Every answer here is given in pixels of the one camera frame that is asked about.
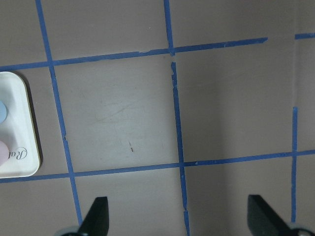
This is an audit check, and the blue plastic cup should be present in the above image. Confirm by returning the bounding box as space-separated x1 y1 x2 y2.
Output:
0 101 8 123

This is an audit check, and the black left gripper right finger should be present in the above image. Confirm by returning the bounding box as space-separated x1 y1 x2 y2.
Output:
247 195 295 236

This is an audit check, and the cream plastic tray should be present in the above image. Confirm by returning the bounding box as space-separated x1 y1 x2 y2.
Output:
0 72 41 179

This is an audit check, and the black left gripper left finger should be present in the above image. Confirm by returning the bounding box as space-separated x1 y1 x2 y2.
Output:
77 197 109 236

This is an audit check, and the pink plastic cup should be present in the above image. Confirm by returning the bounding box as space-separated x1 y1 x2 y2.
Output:
0 141 10 165

